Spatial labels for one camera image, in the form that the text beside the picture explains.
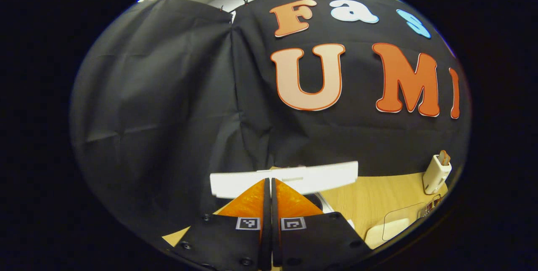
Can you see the black backdrop cloth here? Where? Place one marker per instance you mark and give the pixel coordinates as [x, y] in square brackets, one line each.
[168, 94]

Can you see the brown bread slice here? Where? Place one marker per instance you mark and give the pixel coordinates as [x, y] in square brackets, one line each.
[444, 158]

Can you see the white toaster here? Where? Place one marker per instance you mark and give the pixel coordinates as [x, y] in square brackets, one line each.
[435, 176]

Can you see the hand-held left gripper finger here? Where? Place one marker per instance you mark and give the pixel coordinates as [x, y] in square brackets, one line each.
[275, 220]
[266, 220]

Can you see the white rice cooker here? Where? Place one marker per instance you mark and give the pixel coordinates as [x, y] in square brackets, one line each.
[328, 176]

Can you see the clear plastic container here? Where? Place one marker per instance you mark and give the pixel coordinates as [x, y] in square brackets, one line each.
[403, 212]

